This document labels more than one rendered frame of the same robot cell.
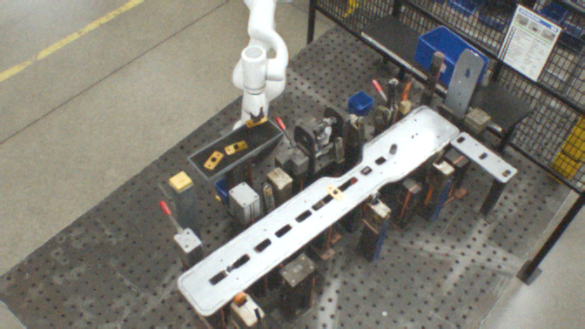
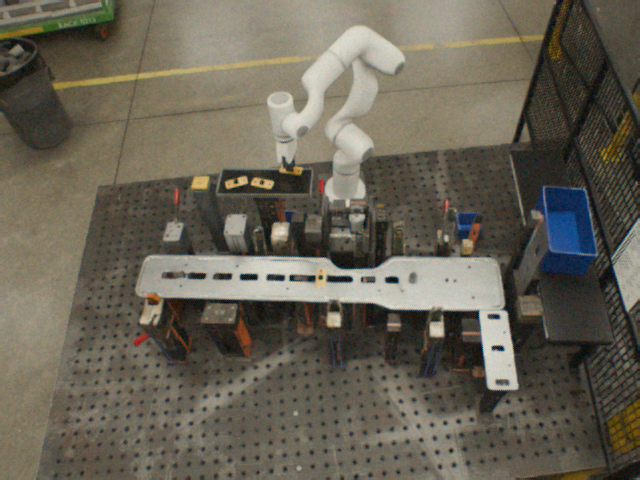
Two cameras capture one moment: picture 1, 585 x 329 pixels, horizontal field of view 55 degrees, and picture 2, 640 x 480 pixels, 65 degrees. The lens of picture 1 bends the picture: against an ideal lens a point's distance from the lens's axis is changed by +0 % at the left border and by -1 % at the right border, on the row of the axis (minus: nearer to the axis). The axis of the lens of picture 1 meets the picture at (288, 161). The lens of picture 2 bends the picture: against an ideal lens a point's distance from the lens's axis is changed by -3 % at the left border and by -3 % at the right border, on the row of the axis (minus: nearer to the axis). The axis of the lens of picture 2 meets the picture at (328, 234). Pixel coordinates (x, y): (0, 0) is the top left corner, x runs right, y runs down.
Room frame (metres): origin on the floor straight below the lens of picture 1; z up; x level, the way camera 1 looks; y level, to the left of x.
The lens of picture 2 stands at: (0.72, -0.99, 2.66)
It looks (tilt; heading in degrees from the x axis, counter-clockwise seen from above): 54 degrees down; 50
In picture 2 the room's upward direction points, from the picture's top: 5 degrees counter-clockwise
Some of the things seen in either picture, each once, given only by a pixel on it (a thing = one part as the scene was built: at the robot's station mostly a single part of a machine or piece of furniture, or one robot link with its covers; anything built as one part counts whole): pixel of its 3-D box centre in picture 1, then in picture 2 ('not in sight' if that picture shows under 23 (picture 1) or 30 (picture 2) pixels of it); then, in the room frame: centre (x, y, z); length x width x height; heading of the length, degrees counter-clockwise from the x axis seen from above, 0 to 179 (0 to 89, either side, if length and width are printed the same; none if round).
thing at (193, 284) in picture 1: (332, 197); (315, 280); (1.32, -0.18, 1.00); 1.38 x 0.22 x 0.02; 133
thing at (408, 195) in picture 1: (405, 206); (392, 340); (1.40, -0.51, 0.84); 0.11 x 0.08 x 0.29; 43
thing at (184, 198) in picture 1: (187, 216); (213, 218); (1.25, 0.39, 0.92); 0.08 x 0.08 x 0.44; 43
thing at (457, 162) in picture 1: (447, 177); (464, 346); (1.57, -0.72, 0.84); 0.11 x 0.10 x 0.28; 43
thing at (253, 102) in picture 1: (255, 96); (287, 144); (1.51, 0.13, 1.35); 0.10 x 0.07 x 0.11; 32
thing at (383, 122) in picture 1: (380, 134); (439, 261); (1.78, -0.42, 0.88); 0.07 x 0.06 x 0.35; 43
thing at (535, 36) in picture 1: (528, 43); (639, 261); (1.96, -1.01, 1.30); 0.23 x 0.02 x 0.31; 43
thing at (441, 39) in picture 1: (450, 58); (563, 229); (2.07, -0.74, 1.10); 0.30 x 0.17 x 0.13; 37
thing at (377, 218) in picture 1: (373, 230); (336, 336); (1.25, -0.36, 0.87); 0.12 x 0.09 x 0.35; 43
